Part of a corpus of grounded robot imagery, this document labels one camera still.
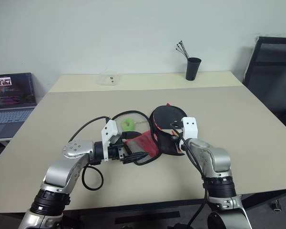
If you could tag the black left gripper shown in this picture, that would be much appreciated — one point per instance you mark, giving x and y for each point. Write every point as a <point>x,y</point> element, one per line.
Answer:
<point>115,152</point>

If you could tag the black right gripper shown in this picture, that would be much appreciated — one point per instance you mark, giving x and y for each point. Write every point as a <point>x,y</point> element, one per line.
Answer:
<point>180,138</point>

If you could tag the red mesh paddle case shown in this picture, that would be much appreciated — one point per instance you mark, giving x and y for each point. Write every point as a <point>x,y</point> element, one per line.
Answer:
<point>143,143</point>

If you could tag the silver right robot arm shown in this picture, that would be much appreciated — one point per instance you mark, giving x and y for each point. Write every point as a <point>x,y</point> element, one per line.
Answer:
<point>219,157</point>

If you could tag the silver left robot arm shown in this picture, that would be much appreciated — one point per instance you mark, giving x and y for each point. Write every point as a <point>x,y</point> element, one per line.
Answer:
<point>59,171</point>

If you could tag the black plastic cup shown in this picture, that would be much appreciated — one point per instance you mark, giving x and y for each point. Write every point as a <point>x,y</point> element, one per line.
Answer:
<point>193,69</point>

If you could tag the clear plastic box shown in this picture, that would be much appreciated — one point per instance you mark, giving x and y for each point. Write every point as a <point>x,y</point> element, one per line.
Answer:
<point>107,81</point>

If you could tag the black office chair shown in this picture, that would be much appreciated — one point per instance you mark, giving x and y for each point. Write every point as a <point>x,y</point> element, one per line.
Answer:
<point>276,95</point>

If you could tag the grey open laptop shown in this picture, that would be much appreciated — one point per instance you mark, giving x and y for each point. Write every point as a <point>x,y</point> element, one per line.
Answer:
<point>12,117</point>

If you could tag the grey caster wheel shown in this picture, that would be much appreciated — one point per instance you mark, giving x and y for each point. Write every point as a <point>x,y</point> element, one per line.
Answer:
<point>277,205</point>

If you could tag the white side table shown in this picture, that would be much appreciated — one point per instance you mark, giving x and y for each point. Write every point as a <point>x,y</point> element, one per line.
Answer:
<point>0,140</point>

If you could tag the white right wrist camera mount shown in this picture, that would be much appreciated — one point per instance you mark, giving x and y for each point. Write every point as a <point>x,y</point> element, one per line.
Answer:
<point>190,130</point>

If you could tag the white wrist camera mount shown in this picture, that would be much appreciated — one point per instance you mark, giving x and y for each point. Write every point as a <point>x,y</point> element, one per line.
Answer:
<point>190,130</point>
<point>109,131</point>

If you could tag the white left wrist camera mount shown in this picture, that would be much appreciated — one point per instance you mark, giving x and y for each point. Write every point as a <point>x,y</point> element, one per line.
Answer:
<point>109,131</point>

